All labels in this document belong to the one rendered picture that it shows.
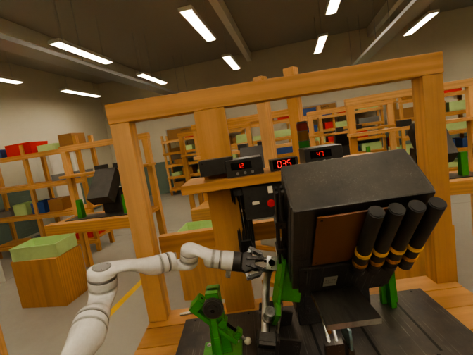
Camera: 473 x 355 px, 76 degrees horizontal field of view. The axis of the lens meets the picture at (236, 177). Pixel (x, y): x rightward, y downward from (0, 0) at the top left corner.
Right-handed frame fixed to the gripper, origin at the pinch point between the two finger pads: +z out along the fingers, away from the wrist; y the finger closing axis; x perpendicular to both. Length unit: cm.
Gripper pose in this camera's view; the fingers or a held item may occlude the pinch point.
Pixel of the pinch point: (268, 265)
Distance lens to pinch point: 122.9
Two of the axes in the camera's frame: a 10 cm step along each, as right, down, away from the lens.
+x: -0.8, 6.0, 8.0
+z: 9.9, 1.2, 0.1
